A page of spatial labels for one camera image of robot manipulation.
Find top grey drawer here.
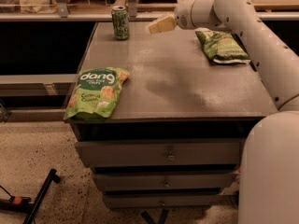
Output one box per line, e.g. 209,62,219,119
75,139,242,167

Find grey drawer cabinet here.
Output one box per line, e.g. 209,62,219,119
70,22,277,197

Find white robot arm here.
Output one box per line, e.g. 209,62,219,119
148,0,299,224

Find bottom grey drawer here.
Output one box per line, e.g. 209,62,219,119
103,194,226,209

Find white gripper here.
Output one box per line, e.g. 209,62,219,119
148,0,195,34

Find green dang rice chip bag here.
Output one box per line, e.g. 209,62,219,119
66,67,130,120

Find black stand leg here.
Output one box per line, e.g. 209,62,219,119
22,169,60,224

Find green snack bag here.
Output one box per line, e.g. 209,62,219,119
195,28,250,64

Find green soda can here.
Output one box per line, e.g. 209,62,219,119
111,6,129,40

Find cardboard box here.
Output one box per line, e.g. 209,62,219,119
222,169,240,195

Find grey drawer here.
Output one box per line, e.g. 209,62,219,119
103,194,226,209
93,172,236,192
75,139,242,167

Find black tool with orange band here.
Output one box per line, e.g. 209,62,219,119
0,185,32,213

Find middle grey drawer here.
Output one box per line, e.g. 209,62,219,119
93,172,236,192

